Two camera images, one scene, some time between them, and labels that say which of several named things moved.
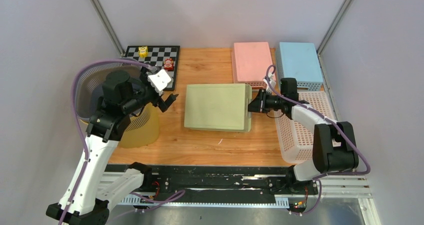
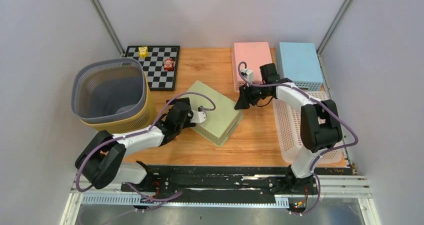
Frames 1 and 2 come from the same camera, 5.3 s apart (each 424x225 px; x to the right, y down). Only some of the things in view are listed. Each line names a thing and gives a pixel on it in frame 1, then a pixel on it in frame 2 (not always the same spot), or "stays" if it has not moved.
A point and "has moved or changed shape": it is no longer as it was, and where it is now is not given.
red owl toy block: (168, 64) stays
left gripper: (163, 104) to (186, 101)
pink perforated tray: (250, 62) stays
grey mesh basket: (90, 83) stays
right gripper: (259, 105) to (245, 98)
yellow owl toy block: (143, 51) stays
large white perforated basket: (296, 144) stays
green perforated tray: (219, 107) has moved or changed shape
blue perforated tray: (299, 60) stays
